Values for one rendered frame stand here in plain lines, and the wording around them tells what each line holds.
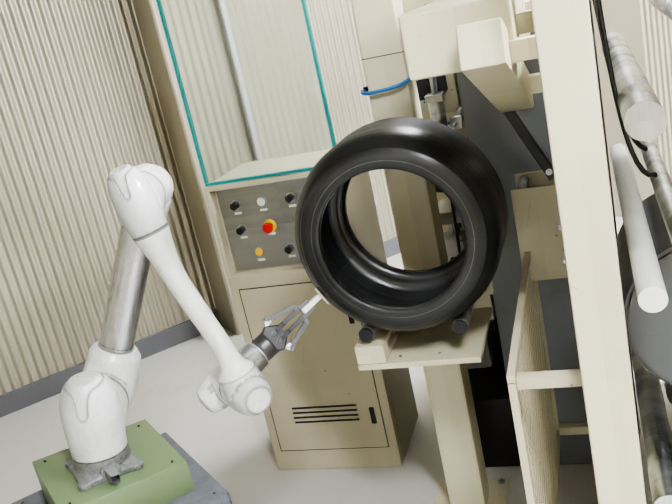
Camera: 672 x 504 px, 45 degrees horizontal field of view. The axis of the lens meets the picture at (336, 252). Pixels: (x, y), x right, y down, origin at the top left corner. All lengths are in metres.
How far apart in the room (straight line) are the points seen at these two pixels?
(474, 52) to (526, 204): 0.85
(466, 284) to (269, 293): 1.16
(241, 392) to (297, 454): 1.49
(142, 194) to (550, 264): 1.24
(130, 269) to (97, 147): 2.68
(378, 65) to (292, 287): 1.03
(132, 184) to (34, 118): 2.80
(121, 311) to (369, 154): 0.83
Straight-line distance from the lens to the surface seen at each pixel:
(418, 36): 1.91
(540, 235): 2.57
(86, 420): 2.32
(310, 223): 2.31
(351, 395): 3.34
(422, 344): 2.54
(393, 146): 2.20
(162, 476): 2.36
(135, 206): 2.15
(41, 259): 4.99
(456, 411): 2.93
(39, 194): 4.94
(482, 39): 1.79
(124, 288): 2.39
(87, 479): 2.39
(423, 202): 2.64
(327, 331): 3.24
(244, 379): 2.13
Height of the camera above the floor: 1.86
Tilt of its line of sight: 17 degrees down
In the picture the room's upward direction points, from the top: 13 degrees counter-clockwise
